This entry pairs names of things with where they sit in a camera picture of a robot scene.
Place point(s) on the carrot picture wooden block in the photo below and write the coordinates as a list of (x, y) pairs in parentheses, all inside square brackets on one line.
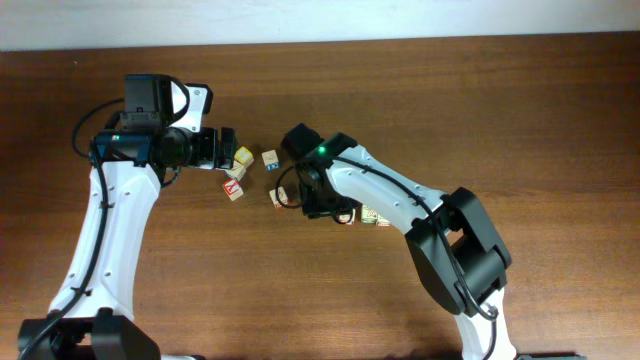
[(237, 171)]

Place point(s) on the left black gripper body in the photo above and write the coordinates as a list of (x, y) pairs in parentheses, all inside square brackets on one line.
[(201, 149)]

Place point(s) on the number four wooden block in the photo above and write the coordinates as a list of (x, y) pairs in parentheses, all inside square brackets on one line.
[(347, 219)]

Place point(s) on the red edged wooden block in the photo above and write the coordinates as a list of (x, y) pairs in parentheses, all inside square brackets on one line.
[(382, 221)]

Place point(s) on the green edged wooden block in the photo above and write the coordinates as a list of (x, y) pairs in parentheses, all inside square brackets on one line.
[(368, 215)]

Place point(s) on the blue edged wooden block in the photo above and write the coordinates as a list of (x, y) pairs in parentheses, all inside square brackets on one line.
[(271, 160)]

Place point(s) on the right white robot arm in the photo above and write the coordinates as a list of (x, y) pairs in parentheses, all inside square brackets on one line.
[(460, 258)]

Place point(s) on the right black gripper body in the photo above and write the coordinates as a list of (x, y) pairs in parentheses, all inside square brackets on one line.
[(323, 202)]

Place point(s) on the red letter wooden block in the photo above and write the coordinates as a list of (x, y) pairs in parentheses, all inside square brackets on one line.
[(233, 189)]

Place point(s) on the yellow top wooden block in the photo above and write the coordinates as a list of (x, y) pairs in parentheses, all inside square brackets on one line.
[(244, 156)]

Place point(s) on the leaf picture wooden block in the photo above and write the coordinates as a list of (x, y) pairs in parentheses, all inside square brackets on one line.
[(278, 197)]

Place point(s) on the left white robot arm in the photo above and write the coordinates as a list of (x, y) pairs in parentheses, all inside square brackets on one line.
[(141, 151)]

